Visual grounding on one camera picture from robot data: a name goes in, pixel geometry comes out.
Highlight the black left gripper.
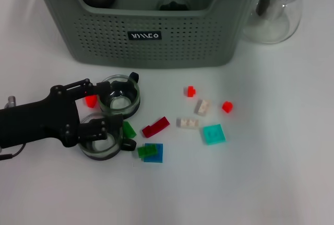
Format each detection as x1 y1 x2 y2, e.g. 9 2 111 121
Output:
0 78 124 149

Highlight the red trapezoid toy block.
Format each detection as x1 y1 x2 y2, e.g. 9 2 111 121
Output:
85 94 99 109

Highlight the glass teacup black base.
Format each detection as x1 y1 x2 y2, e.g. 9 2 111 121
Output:
156 0 193 11
98 72 141 119
78 112 137 162

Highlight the grey-green perforated storage bin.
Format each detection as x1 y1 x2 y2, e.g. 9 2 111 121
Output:
27 0 269 69

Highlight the small red rounded block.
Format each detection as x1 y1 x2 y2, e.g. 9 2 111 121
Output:
221 101 234 114

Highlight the green sloped toy brick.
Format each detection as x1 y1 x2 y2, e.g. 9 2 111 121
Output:
122 121 137 139

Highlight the dark red long brick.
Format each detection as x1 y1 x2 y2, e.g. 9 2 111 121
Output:
141 116 170 138

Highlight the green flat toy brick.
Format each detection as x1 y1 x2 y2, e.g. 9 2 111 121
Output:
137 144 159 159

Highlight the blue square toy plate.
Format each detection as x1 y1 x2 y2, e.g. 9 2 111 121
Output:
143 143 164 163

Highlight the white long toy brick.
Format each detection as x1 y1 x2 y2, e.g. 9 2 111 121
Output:
176 117 199 131

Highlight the white square toy brick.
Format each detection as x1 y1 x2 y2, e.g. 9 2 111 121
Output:
194 99 212 117

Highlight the teal square toy plate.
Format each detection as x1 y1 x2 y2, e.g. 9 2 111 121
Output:
202 124 226 146

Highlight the glass carafe with black lid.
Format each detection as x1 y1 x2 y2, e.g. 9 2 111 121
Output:
241 0 307 44

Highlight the thin black cable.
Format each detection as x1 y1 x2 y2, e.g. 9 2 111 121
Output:
0 143 27 161

